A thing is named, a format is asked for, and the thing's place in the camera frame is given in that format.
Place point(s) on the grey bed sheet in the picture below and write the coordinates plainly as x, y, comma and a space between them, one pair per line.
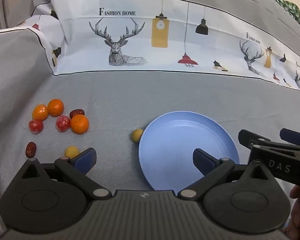
115, 100

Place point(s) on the blue plate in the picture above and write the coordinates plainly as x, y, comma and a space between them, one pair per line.
180, 140

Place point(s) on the small yellow fruit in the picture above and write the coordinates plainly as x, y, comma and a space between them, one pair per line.
71, 151
136, 135

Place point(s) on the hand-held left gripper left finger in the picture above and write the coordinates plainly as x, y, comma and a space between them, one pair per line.
86, 158

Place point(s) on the red fruit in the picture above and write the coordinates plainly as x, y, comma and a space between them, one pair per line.
63, 123
36, 126

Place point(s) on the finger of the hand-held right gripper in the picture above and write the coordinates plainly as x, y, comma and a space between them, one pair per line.
293, 135
252, 136

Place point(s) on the orange tangerine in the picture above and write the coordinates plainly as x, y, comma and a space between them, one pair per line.
55, 107
79, 124

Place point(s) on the white printed blanket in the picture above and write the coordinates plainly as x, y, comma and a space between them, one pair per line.
165, 37

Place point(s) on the dark red date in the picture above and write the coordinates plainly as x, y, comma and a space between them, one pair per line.
76, 112
31, 150

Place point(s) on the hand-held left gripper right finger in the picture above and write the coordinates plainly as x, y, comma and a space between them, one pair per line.
202, 158

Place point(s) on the shiny orange fruit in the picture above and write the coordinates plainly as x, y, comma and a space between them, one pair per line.
40, 112

